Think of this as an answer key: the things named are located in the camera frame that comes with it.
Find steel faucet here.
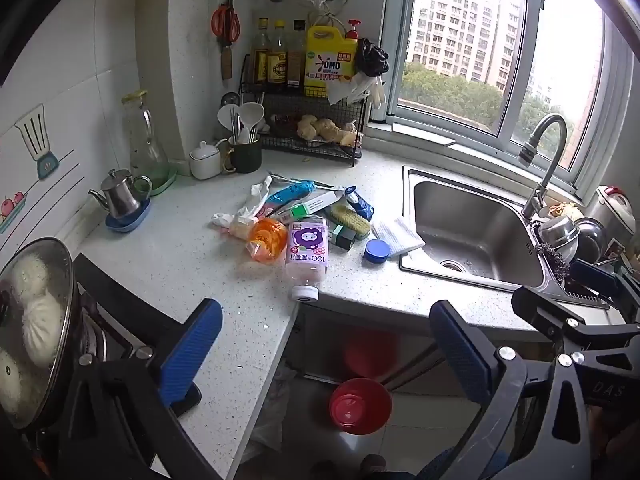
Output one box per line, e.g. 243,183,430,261
517,114,568,221

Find green plastic tray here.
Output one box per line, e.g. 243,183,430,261
142,167,178,197

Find light blue wrapper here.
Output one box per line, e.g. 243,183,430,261
265,180,316,207

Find small dark green box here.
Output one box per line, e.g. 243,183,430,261
330,224,357,250

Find green and white box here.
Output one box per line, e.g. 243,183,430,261
272,191,351,221

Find orange plastic bag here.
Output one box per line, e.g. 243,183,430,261
246,217,290,264

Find yellow detergent jug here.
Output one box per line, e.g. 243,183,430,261
304,20,362,98

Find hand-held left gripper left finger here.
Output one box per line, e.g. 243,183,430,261
30,298,224,480

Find white steamed bun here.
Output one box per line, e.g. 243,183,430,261
22,292,66,366
10,255,58,301
0,350,26,411

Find dark green utensil mug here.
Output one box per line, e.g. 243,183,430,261
222,136,263,175

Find white plastic wrapper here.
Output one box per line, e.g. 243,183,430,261
211,176,273,238

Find amber sauce bottle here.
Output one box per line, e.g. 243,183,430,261
267,20,290,86
250,17,272,85

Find white and red appliance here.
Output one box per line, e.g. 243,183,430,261
596,185,636,233

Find white lidded ceramic jar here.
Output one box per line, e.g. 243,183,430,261
189,141,222,181

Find white dishcloth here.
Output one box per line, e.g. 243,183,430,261
371,217,426,257

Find steel wool scrubber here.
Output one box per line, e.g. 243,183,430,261
537,242,571,281

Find red handled scissors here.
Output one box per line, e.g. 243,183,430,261
211,0,242,43

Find dark sauce bottle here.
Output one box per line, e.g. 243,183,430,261
286,19,307,88

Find steel bowl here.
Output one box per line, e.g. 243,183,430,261
575,217,608,261
537,216,581,251

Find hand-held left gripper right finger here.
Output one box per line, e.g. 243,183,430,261
429,300,594,480

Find yellow bristle scrub brush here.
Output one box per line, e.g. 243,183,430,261
327,203,373,240

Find small steel teapot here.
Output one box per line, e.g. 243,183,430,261
89,169,153,219

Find steel pot with glass lid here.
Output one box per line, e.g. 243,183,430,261
0,237,83,431

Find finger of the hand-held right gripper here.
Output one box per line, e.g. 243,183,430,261
511,284,640,357
569,259,640,311

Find pink juice bottle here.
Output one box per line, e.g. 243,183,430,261
285,215,331,303

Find round blue lid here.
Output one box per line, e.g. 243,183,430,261
363,239,391,264

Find red trash bin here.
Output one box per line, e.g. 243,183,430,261
328,377,393,436

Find blue saucer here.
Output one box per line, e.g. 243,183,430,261
105,199,152,233

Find stainless steel sink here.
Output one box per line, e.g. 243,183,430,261
400,165,611,311

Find window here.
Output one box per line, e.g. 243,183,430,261
380,0,636,201

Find white plastic spoon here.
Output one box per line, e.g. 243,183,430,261
217,105,241,143
239,102,266,143

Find clear green-ended plastic package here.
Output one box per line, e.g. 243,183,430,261
267,172,351,192

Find clear glass carafe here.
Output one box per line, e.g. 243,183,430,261
121,91,170,188

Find black plastic bag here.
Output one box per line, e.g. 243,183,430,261
356,37,390,77

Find black wire rack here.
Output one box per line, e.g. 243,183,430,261
239,54,373,167

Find blue tissue packet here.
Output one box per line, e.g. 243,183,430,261
346,186,375,222

